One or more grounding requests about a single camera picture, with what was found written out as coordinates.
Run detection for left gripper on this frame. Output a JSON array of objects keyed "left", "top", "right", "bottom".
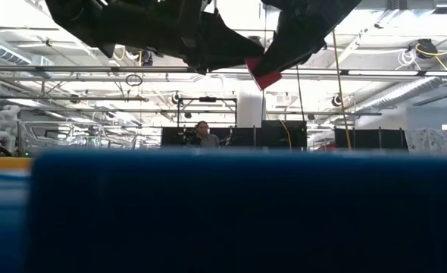
[{"left": 45, "top": 0, "right": 264, "bottom": 74}]

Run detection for person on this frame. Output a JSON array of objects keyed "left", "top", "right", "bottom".
[{"left": 192, "top": 120, "right": 221, "bottom": 149}]

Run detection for white patterned sheet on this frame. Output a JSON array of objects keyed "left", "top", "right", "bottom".
[{"left": 404, "top": 127, "right": 447, "bottom": 155}]

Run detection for blue plastic brick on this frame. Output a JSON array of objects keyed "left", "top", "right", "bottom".
[
  {"left": 26, "top": 149, "right": 447, "bottom": 273},
  {"left": 0, "top": 169, "right": 32, "bottom": 273}
]

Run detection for clear plastic bin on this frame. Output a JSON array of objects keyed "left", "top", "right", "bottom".
[{"left": 18, "top": 121, "right": 114, "bottom": 152}]

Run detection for black ceiling cable reel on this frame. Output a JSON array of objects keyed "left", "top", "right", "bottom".
[
  {"left": 138, "top": 51, "right": 155, "bottom": 67},
  {"left": 408, "top": 37, "right": 440, "bottom": 60}
]

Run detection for red plastic brick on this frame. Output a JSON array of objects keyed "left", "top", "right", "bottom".
[{"left": 245, "top": 56, "right": 283, "bottom": 92}]

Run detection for white column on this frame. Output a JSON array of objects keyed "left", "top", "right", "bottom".
[{"left": 237, "top": 81, "right": 264, "bottom": 128}]

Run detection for white humanoid figure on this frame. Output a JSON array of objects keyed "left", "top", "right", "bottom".
[{"left": 0, "top": 105, "right": 22, "bottom": 152}]

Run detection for yellow plastic brick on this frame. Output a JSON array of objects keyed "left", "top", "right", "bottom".
[{"left": 0, "top": 156, "right": 33, "bottom": 171}]

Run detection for yellow cable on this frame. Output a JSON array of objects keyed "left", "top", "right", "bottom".
[{"left": 331, "top": 29, "right": 353, "bottom": 150}]

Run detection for black hanging cable hoop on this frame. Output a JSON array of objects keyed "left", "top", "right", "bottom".
[{"left": 124, "top": 74, "right": 144, "bottom": 87}]

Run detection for black partition panels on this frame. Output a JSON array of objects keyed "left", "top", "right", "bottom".
[
  {"left": 334, "top": 127, "right": 409, "bottom": 151},
  {"left": 161, "top": 120, "right": 308, "bottom": 149}
]

